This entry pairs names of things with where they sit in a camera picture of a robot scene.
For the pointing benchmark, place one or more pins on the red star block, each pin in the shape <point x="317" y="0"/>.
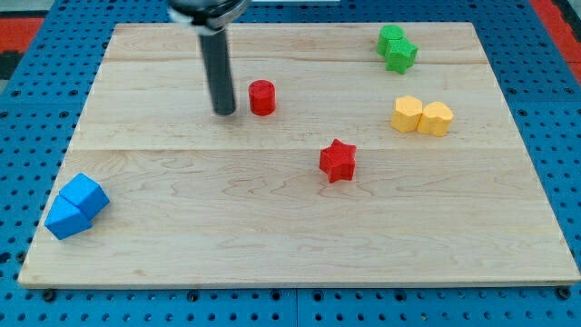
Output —
<point x="338" y="161"/>

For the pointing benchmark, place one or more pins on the green star block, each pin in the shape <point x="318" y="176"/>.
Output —
<point x="400" y="55"/>

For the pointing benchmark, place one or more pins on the blue triangle block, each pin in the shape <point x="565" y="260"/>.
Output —
<point x="65" y="219"/>

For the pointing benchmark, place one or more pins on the light wooden board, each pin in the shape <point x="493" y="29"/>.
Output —
<point x="199" y="200"/>

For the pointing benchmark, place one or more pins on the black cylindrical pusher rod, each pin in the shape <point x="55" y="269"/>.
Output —
<point x="217" y="63"/>

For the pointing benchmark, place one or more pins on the green cylinder block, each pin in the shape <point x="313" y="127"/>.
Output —
<point x="388" y="33"/>

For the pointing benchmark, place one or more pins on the blue cube block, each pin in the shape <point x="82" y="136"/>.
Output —
<point x="85" y="194"/>

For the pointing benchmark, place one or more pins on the yellow hexagon block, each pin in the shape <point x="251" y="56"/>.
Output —
<point x="406" y="114"/>

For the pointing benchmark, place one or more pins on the yellow heart block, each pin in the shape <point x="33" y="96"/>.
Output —
<point x="435" y="120"/>

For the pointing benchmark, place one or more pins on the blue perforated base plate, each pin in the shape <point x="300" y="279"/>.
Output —
<point x="531" y="52"/>

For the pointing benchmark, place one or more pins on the red cylinder block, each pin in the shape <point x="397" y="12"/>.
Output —
<point x="262" y="97"/>

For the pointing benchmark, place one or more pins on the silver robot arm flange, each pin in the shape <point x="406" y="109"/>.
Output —
<point x="206" y="17"/>

